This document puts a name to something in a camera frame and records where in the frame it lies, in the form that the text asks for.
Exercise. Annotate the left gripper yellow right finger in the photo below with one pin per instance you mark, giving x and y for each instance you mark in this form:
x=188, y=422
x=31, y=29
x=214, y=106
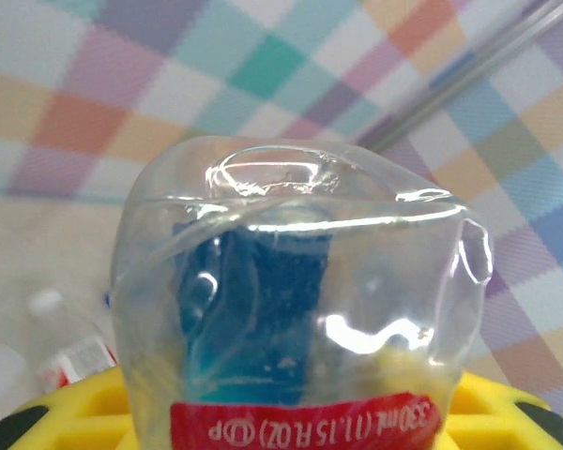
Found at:
x=497, y=422

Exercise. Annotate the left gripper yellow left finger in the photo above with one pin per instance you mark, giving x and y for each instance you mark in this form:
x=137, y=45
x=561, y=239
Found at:
x=84, y=417

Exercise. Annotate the clear bottle red label white cap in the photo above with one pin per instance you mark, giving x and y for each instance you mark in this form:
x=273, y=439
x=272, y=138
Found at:
x=75, y=361

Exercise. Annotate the clear bottle red label blue cap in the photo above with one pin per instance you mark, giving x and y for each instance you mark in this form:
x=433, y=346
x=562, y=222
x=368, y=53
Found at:
x=286, y=281

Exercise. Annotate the aluminium frame post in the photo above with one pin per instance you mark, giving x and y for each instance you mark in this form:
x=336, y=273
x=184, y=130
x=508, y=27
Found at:
x=474, y=61

